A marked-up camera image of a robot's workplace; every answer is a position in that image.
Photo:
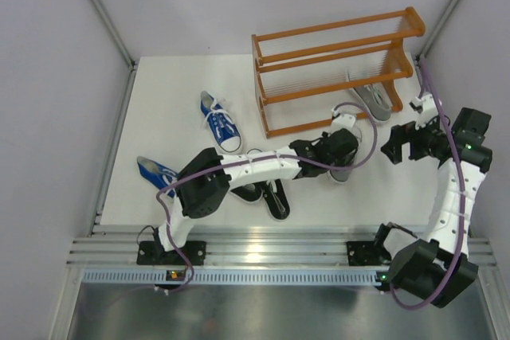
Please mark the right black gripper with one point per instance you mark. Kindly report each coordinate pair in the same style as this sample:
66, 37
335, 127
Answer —
400, 134

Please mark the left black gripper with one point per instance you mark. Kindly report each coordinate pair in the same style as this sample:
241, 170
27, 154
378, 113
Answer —
340, 162

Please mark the grey sneaker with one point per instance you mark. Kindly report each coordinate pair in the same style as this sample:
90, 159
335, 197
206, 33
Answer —
372, 99
341, 176

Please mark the blue sneaker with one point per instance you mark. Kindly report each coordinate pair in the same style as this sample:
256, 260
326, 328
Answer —
225, 134
158, 175

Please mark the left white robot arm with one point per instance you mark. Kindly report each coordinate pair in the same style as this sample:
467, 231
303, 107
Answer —
203, 184

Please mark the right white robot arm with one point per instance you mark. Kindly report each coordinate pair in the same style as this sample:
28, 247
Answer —
435, 266

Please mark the orange wooden shoe shelf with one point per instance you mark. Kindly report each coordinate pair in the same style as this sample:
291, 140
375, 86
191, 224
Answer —
332, 57

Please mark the black sneaker right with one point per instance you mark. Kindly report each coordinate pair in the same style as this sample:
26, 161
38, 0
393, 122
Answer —
276, 200

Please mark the black sneaker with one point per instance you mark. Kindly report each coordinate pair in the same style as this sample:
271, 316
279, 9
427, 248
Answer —
250, 193
276, 200

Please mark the black sneaker left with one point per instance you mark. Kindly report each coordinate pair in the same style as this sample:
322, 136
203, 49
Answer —
250, 193

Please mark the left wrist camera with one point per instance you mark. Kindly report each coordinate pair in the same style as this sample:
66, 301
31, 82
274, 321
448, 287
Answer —
342, 120

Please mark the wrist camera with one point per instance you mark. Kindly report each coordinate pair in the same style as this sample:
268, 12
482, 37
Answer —
426, 109
342, 120

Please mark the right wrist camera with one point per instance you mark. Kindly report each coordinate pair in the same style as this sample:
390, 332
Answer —
426, 109

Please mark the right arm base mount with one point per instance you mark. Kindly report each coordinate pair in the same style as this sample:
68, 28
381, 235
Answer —
364, 253

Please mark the slotted cable duct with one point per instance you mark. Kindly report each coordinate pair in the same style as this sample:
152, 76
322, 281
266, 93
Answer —
242, 277

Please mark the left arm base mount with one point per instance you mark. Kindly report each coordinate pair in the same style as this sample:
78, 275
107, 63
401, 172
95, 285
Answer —
152, 254

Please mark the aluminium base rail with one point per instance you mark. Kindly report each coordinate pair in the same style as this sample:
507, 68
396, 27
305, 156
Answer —
249, 248

